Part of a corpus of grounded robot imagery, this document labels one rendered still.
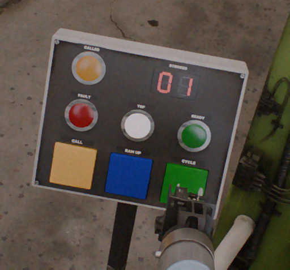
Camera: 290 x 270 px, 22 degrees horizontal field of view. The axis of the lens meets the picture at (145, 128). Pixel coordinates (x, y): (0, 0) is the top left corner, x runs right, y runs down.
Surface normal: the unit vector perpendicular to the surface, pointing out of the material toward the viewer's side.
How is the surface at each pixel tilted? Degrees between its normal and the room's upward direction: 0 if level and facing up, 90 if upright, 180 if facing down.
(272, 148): 90
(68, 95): 60
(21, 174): 0
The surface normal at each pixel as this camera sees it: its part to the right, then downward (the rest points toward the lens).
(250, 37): 0.12, -0.67
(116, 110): -0.05, 0.29
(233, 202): -0.53, 0.57
